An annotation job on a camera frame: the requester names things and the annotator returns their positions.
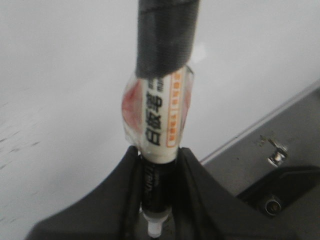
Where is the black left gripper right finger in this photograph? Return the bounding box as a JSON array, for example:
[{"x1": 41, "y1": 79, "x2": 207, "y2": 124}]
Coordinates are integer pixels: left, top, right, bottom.
[{"x1": 172, "y1": 147, "x2": 298, "y2": 240}]

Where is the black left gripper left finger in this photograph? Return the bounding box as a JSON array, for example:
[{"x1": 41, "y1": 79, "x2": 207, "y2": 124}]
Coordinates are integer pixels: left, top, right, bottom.
[{"x1": 26, "y1": 146, "x2": 143, "y2": 240}]

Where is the whiteboard marker pen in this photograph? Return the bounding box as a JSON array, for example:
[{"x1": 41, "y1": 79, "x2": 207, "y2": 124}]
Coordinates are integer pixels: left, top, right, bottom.
[{"x1": 121, "y1": 0, "x2": 200, "y2": 240}]

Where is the white whiteboard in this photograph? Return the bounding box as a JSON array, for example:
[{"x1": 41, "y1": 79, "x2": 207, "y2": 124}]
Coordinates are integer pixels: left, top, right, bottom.
[{"x1": 0, "y1": 0, "x2": 320, "y2": 240}]

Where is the grey metal marker tray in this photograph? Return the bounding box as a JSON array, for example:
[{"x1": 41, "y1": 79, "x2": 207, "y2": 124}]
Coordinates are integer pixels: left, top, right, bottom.
[{"x1": 201, "y1": 84, "x2": 320, "y2": 198}]

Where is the black bracket with screw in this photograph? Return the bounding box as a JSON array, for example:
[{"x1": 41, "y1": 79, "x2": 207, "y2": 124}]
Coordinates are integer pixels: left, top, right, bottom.
[{"x1": 236, "y1": 165, "x2": 320, "y2": 219}]

